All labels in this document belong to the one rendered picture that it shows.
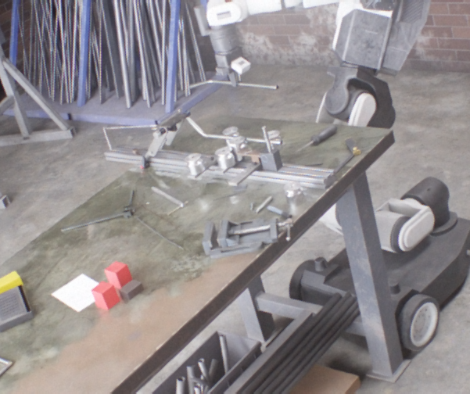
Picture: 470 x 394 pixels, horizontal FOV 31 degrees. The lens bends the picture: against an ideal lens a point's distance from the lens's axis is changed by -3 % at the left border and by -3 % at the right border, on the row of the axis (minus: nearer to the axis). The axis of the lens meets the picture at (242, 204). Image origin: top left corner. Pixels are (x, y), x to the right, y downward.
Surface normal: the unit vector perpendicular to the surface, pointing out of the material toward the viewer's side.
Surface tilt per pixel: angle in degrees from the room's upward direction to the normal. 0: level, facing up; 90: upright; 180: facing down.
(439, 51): 90
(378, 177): 0
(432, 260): 0
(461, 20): 90
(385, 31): 71
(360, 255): 90
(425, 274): 0
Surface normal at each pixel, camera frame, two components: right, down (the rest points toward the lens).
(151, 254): -0.25, -0.85
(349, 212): -0.60, 0.51
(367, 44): -0.13, 0.19
